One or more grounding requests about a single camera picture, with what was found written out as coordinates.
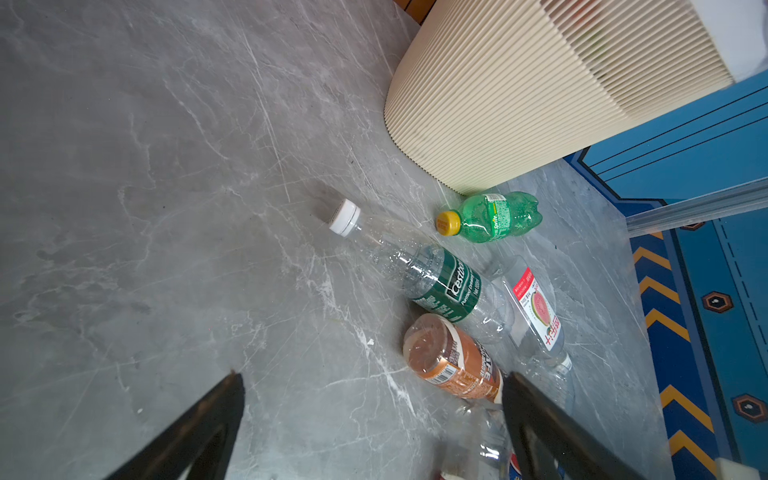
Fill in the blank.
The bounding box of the white red juice carton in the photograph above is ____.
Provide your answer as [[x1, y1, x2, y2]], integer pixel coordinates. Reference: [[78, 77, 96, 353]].
[[500, 256, 573, 374]]

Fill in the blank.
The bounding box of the small green bottle yellow cap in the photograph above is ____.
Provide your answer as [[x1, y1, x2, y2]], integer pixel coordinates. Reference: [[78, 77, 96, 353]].
[[435, 191, 543, 244]]

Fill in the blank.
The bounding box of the cream slatted waste bin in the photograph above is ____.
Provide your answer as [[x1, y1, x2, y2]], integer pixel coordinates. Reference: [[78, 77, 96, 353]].
[[384, 0, 767, 195]]

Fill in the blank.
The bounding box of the pepsi bottle blue cap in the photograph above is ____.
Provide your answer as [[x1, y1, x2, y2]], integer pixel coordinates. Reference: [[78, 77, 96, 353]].
[[508, 453, 522, 480]]

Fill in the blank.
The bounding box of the brown label bottle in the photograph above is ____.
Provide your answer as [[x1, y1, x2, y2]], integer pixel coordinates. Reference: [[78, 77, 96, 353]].
[[403, 313, 504, 405]]

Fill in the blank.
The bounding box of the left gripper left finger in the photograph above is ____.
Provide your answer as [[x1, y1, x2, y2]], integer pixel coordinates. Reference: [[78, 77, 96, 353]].
[[109, 371, 245, 479]]

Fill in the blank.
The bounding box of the clear bottle dark green label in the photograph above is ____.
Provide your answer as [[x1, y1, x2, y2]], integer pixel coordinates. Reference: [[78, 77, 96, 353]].
[[329, 199, 513, 344]]

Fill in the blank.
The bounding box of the right aluminium frame post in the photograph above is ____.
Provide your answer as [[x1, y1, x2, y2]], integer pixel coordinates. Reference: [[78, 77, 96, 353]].
[[626, 178, 767, 238]]

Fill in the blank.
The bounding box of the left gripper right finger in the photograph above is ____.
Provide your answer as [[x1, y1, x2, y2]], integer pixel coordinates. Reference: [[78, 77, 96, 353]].
[[502, 372, 641, 479]]

